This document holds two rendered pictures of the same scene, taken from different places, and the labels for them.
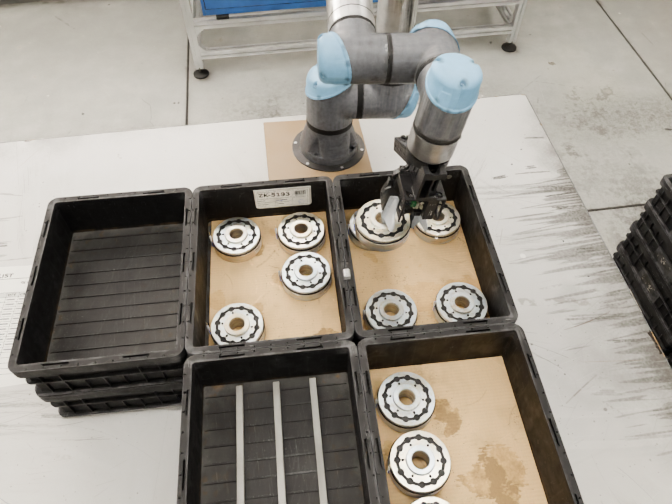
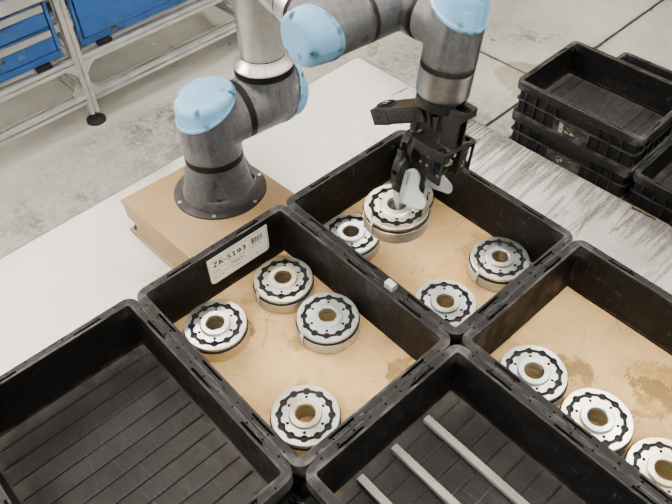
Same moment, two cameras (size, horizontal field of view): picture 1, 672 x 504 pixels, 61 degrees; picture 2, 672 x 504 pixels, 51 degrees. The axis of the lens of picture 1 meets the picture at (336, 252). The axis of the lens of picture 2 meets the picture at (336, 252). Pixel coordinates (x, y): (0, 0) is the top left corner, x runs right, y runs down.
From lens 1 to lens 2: 0.45 m
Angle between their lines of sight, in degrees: 22
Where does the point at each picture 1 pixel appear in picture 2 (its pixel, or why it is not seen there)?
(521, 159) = not seen: hidden behind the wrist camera
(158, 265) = (141, 415)
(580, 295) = (556, 208)
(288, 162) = (190, 226)
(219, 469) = not seen: outside the picture
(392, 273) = (406, 271)
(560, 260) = (515, 187)
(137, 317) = (169, 487)
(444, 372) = (535, 331)
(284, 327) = (349, 388)
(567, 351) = not seen: hidden behind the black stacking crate
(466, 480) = (640, 412)
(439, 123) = (465, 51)
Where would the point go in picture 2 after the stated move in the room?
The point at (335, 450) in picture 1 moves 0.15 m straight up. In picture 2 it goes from (509, 470) to (528, 416)
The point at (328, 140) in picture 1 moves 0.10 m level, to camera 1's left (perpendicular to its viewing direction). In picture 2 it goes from (229, 176) to (183, 198)
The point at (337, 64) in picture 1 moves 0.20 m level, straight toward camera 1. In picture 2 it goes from (329, 35) to (438, 114)
